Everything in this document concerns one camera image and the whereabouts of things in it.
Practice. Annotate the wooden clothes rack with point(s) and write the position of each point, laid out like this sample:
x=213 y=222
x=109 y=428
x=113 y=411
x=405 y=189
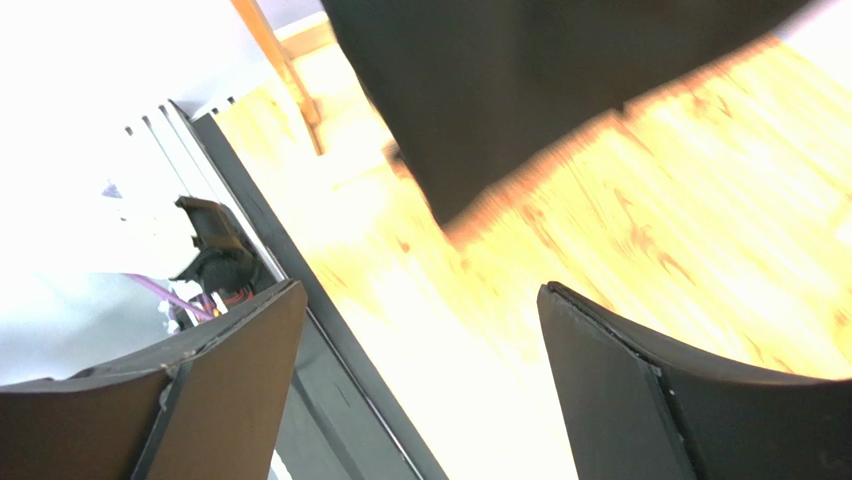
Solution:
x=309 y=107

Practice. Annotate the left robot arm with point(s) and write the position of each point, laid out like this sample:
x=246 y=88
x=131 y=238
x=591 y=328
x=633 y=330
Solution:
x=88 y=280

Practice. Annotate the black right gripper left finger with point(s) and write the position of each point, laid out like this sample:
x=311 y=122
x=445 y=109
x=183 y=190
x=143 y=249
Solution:
x=206 y=403

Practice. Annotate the plain black trousers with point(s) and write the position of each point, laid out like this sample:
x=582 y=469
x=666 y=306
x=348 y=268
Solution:
x=470 y=90

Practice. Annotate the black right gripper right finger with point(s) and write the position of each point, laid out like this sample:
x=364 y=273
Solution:
x=638 y=404

